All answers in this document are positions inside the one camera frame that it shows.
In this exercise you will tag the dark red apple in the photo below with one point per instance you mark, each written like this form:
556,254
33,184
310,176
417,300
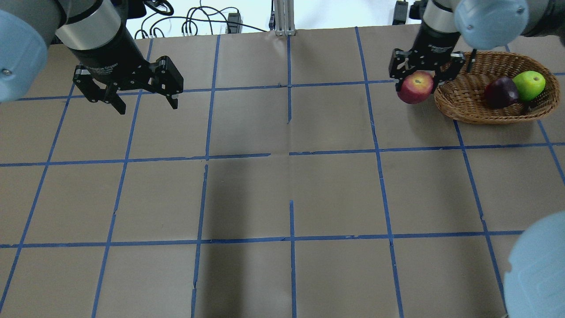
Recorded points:
501,93

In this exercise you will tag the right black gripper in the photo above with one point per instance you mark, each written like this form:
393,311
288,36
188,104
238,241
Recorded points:
434,40

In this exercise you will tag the black power adapter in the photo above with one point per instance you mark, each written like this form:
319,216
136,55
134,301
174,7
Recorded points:
233,23

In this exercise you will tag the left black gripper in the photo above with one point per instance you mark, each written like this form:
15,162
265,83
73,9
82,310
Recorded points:
108,54

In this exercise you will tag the woven wicker basket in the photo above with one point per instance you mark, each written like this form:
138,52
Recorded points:
463,99

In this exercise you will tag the red yellow apple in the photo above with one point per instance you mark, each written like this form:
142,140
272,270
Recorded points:
416,88

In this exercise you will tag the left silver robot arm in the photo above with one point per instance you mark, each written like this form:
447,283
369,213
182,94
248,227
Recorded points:
95,32

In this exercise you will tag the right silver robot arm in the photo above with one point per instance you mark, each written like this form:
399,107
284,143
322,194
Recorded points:
483,24

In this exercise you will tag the green apple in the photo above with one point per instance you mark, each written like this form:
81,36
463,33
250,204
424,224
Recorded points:
529,84

